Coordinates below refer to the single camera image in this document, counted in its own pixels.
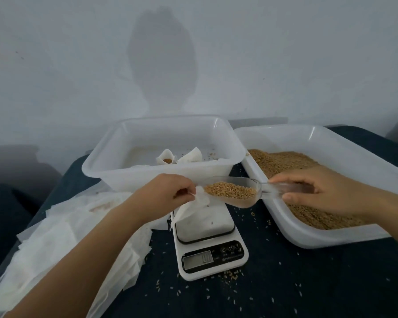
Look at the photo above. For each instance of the person's right hand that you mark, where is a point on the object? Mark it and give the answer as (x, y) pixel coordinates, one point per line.
(328, 190)

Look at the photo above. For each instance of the person's left hand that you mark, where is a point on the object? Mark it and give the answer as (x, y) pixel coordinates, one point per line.
(158, 195)

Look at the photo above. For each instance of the brown grain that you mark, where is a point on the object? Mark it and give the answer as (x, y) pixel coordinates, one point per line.
(318, 218)

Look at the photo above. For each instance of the white plastic tub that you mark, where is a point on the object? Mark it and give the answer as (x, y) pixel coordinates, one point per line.
(132, 175)

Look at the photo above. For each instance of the white mesh bag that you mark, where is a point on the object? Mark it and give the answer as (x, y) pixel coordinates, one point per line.
(189, 212)
(165, 157)

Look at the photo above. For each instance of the white tray of grain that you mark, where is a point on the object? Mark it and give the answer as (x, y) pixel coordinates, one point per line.
(292, 235)

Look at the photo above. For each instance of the clear plastic scoop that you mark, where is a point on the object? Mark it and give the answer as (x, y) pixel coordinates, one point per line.
(249, 195)

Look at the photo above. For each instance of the pile of white bags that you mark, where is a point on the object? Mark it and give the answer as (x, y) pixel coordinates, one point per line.
(46, 248)

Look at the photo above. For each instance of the person's left forearm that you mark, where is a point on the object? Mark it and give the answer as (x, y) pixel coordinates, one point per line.
(73, 275)

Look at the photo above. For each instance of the white digital kitchen scale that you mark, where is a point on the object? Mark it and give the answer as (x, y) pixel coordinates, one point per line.
(209, 258)

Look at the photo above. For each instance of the dark blue tablecloth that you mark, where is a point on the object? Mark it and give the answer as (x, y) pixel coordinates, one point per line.
(305, 288)
(3, 222)

